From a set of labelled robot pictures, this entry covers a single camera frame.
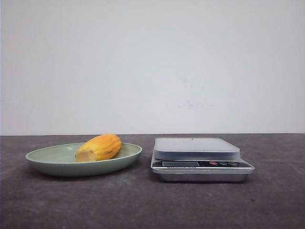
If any pale green plate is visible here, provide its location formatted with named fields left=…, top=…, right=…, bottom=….
left=25, top=143, right=142, bottom=177

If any yellow corn cob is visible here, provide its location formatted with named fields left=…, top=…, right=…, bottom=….
left=75, top=134, right=122, bottom=162

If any silver digital kitchen scale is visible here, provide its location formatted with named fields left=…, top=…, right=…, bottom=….
left=151, top=137, right=255, bottom=182

